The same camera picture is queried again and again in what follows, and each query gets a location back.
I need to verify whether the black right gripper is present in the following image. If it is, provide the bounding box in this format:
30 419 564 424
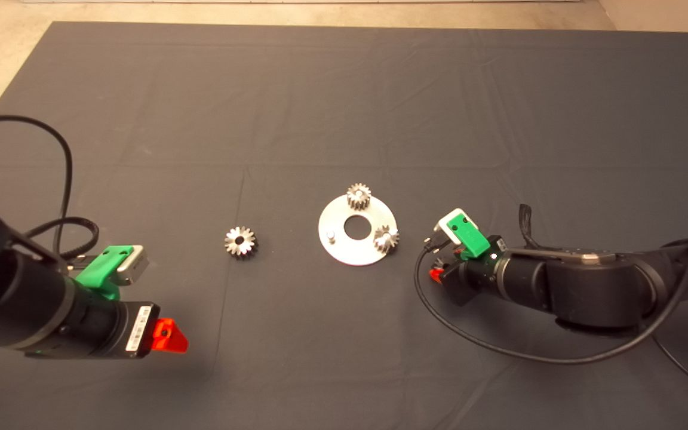
429 236 509 307

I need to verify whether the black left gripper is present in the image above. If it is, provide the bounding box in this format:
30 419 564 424
27 282 190 360

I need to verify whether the large steel gear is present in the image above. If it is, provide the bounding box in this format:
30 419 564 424
224 226 259 260

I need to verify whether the round metal plate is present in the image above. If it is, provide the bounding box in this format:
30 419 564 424
318 192 396 266

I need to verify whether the dark grey table cloth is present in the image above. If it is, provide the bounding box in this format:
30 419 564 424
0 22 688 430

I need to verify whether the green right camera mount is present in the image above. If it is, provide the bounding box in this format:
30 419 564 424
444 213 491 259

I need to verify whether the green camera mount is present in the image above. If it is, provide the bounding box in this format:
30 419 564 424
75 245 134 301
444 213 491 259

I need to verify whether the silver right camera box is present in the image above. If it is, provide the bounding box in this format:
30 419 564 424
435 208 470 244

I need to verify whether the silver camera box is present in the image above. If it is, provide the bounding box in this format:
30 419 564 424
118 246 150 285
435 208 470 244

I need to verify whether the silver left camera box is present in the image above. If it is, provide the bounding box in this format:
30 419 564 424
118 246 150 285

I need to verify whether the green left camera mount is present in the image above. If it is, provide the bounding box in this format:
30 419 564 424
75 245 134 301

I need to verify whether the black braided cable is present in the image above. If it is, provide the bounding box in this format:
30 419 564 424
24 216 100 259
518 204 539 248

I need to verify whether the black right camera cable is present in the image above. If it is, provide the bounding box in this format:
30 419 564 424
413 238 688 402

